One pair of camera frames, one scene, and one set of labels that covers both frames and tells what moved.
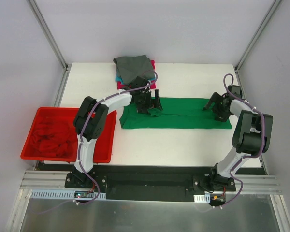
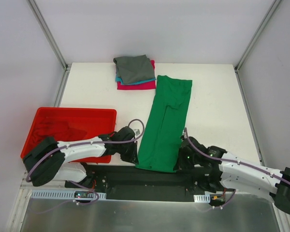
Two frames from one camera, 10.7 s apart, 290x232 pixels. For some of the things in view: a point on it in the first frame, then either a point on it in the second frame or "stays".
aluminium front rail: (44, 180) stays
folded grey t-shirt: (129, 67) stays
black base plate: (152, 182) stays
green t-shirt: (177, 113) to (164, 131)
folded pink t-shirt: (120, 85) stays
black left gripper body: (149, 104) to (132, 156)
